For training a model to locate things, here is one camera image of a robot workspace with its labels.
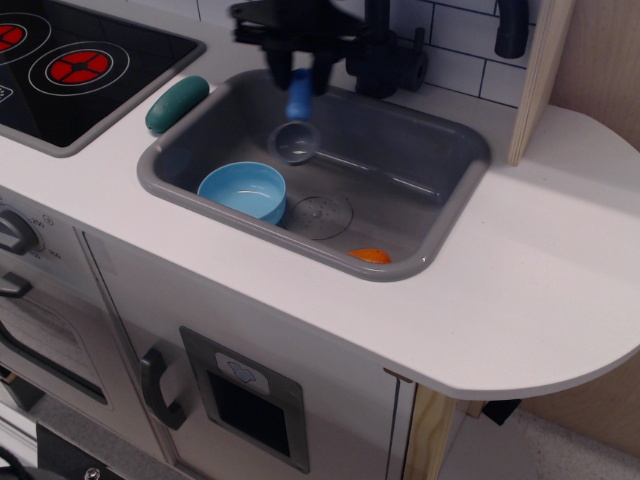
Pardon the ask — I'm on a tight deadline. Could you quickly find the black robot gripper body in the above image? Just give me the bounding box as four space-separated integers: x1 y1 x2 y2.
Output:
229 1 380 56

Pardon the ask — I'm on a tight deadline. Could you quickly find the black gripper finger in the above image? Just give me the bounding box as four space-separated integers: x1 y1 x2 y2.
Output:
311 51 344 96
266 50 293 91

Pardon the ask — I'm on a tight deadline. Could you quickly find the blue handled grey spoon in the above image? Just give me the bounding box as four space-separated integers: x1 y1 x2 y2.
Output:
268 69 320 165

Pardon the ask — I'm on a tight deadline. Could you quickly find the light blue bowl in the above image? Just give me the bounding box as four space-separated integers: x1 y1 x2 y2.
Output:
197 162 287 225

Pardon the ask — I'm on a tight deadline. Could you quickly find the grey plastic sink basin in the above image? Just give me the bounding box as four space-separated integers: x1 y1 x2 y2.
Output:
137 70 491 281

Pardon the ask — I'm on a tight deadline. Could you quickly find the black toy faucet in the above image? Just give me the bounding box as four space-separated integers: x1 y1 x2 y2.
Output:
337 1 535 106

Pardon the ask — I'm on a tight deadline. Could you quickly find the teal green oblong toy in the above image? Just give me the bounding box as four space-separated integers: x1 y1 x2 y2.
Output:
145 76 210 134

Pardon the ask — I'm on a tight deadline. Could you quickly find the orange toy fruit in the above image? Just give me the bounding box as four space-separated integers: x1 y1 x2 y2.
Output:
347 248 392 264

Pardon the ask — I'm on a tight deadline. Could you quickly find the black toy stovetop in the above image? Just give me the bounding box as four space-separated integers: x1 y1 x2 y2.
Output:
1 1 205 158

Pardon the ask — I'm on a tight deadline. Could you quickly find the grey oven knob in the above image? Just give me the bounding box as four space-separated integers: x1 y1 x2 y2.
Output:
1 210 39 255

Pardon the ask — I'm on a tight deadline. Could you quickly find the grey ice dispenser panel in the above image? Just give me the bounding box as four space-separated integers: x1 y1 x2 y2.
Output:
180 326 310 474

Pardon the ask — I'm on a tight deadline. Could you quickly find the toy oven door window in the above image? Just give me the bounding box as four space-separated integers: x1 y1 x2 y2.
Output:
1 290 109 406

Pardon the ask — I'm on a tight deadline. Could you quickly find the light wooden side post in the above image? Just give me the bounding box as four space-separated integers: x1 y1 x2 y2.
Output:
507 0 575 166

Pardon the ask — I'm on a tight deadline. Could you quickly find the dark grey cabinet handle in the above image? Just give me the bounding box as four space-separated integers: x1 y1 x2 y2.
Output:
139 348 186 431

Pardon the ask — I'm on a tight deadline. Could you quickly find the grey oven door handle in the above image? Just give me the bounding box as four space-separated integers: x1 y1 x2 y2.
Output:
0 272 32 298

